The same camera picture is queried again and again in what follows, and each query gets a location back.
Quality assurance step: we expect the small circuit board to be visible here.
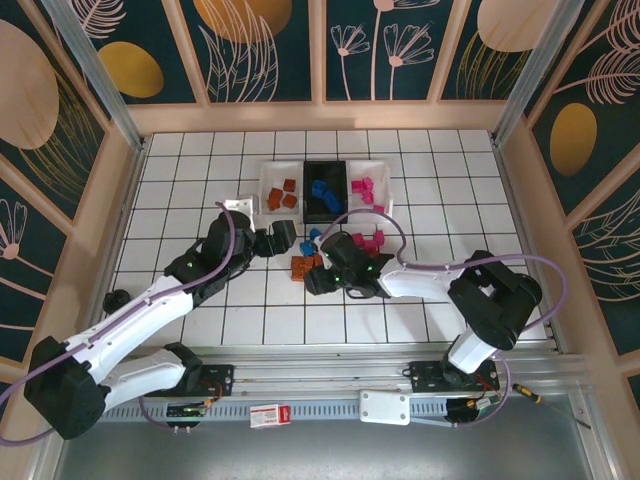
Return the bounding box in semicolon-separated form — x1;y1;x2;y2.
446;394;502;429
165;401;210;421

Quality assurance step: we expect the black round knob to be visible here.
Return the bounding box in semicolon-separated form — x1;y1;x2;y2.
102;289;136;315

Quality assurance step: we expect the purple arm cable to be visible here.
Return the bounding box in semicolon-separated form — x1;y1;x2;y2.
327;208;569;431
0;201;241;449

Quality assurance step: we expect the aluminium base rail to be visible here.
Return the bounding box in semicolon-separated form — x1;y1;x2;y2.
192;343;587;402

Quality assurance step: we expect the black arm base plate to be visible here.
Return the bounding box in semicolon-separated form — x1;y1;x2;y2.
189;363;236;399
409;359;501;397

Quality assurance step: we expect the yellow and black screwdriver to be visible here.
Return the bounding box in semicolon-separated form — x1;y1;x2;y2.
509;381;593;430

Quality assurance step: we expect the black plastic bin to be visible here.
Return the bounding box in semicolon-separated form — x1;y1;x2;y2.
301;159;351;226

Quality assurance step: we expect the aluminium frame post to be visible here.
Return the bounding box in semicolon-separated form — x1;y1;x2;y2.
41;0;147;152
491;0;602;147

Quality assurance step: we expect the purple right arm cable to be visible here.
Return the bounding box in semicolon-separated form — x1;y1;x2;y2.
327;208;569;431

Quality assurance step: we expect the red and white small box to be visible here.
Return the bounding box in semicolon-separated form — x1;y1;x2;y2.
249;403;293;429

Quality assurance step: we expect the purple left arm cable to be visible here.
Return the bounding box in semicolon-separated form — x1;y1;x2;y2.
0;201;241;449

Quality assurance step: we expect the grey slotted cable duct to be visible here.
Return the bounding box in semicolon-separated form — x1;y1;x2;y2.
103;398;451;422

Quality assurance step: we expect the white mounting plate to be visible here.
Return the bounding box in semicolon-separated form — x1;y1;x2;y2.
358;389;413;427

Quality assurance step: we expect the white plastic bin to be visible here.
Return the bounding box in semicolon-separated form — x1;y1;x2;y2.
256;159;307;224
346;158;397;219

